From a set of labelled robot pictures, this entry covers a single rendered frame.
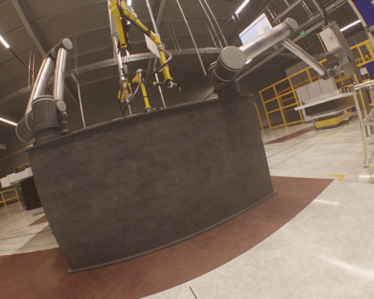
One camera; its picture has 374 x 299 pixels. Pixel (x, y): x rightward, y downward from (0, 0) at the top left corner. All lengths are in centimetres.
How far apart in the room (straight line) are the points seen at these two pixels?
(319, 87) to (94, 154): 979
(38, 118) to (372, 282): 191
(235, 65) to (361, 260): 132
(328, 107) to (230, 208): 445
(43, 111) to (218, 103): 128
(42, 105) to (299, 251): 175
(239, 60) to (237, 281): 130
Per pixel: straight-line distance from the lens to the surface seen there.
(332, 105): 527
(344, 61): 273
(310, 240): 102
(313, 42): 286
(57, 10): 1196
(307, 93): 1038
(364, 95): 271
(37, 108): 139
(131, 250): 127
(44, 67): 198
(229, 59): 128
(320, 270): 86
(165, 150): 114
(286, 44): 209
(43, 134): 131
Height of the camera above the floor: 63
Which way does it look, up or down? 1 degrees down
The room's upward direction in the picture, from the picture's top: 16 degrees counter-clockwise
